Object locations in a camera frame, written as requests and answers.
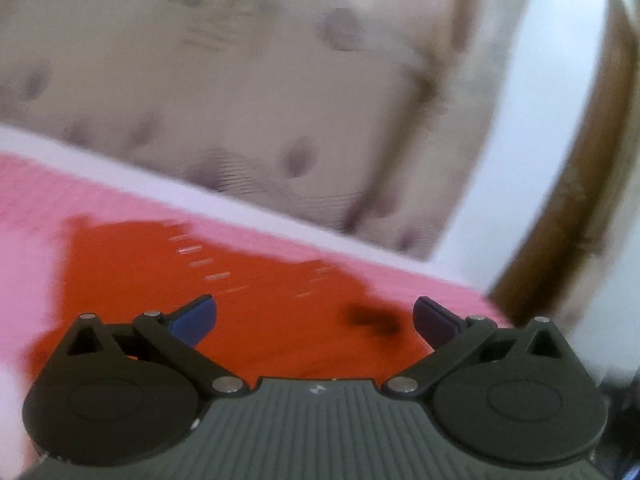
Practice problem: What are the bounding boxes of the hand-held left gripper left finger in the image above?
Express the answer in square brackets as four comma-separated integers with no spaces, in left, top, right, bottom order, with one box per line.
[64,294,246,397]

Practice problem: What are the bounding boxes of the pink checked blanket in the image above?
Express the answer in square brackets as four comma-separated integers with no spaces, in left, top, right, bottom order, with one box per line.
[0,152,511,480]

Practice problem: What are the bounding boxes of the orange small garment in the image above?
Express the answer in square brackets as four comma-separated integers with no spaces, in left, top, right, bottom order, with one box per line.
[27,215,437,382]

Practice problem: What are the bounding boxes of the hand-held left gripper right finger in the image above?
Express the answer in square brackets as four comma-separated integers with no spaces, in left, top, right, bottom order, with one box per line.
[382,296,574,399]

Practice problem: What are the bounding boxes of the beige leaf print curtain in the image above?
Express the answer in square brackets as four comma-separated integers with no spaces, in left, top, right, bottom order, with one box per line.
[0,0,540,262]

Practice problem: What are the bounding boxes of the brown wooden door frame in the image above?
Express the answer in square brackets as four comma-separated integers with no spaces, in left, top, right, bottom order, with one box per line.
[487,0,640,328]

